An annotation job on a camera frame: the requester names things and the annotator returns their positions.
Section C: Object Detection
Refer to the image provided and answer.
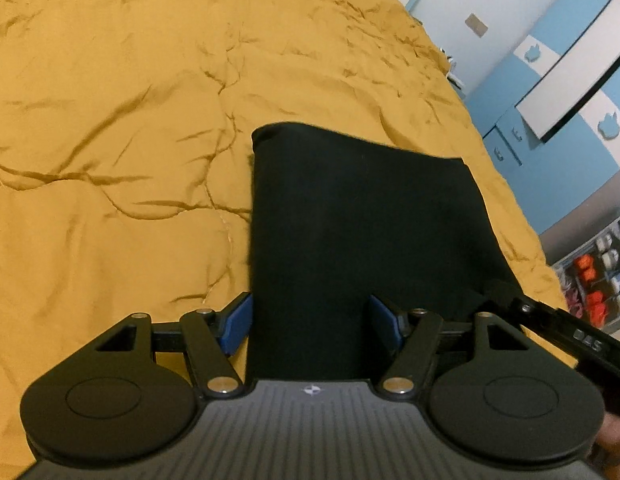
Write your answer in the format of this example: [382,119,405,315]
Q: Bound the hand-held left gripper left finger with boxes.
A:
[92,291,255,397]

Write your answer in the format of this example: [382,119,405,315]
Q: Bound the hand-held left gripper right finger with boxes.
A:
[368,294,539,397]

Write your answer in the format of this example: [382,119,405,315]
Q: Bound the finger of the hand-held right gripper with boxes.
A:
[482,282,560,333]

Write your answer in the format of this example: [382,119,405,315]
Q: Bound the black pants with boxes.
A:
[245,122,523,387]

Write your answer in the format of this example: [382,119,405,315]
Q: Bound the shelf of small toys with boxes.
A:
[552,210,620,337]

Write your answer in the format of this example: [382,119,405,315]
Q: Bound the blue white wardrobe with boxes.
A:
[467,0,620,237]

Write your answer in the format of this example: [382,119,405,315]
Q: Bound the yellow quilted blanket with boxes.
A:
[0,0,576,413]

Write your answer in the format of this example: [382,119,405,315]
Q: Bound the white black-edged panel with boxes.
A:
[514,0,620,145]

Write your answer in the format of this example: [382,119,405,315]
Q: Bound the beige wall switch plate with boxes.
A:
[464,12,489,39]

